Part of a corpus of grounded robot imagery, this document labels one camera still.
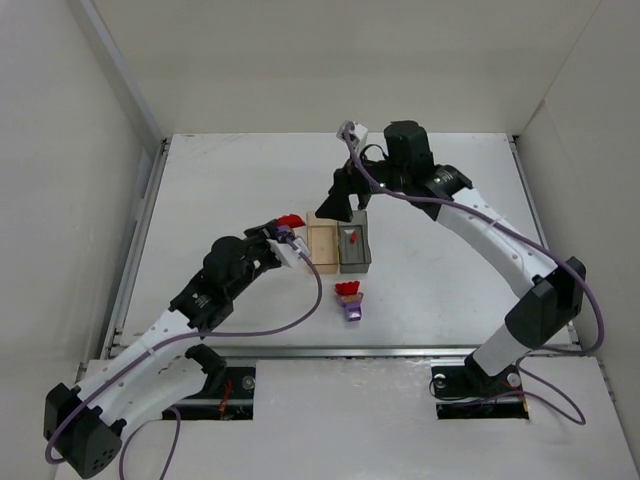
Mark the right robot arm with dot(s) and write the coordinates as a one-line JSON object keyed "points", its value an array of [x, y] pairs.
{"points": [[549, 291]]}

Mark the red curved lego brick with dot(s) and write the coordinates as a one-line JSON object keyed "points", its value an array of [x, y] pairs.
{"points": [[291, 221]]}

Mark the amber transparent container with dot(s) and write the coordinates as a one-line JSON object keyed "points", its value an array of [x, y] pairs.
{"points": [[322, 239]]}

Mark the purple lego piece with butterfly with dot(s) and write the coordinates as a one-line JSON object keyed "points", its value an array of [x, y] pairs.
{"points": [[352, 305]]}

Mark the aluminium rail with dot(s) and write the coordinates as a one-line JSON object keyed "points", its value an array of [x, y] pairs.
{"points": [[545, 175], [105, 338], [339, 352]]}

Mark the aluminium left rail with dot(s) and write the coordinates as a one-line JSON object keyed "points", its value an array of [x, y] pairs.
{"points": [[105, 338]]}

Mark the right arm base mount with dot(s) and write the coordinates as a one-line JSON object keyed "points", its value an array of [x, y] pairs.
{"points": [[463, 393]]}

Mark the red flower lego piece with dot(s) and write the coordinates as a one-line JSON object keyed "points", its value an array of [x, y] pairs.
{"points": [[345, 289]]}

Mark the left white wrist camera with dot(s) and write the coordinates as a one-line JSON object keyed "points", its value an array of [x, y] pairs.
{"points": [[291, 252]]}

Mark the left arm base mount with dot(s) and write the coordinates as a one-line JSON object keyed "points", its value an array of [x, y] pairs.
{"points": [[227, 393]]}

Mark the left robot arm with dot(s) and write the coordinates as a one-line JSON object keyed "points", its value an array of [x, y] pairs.
{"points": [[86, 425]]}

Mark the aluminium front rail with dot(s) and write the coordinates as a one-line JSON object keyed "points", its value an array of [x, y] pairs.
{"points": [[339, 352]]}

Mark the grey transparent container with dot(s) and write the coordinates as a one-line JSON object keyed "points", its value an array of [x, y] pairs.
{"points": [[354, 258]]}

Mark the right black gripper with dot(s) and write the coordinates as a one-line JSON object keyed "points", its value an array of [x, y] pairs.
{"points": [[351, 180]]}

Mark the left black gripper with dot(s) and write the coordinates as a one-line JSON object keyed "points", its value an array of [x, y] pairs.
{"points": [[265, 235]]}

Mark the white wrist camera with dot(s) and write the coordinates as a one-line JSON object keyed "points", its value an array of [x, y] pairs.
{"points": [[354, 131], [291, 252]]}

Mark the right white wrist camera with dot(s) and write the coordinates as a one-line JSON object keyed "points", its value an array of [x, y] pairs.
{"points": [[354, 131]]}

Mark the aluminium right rail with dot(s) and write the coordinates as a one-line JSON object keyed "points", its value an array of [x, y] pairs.
{"points": [[545, 175]]}

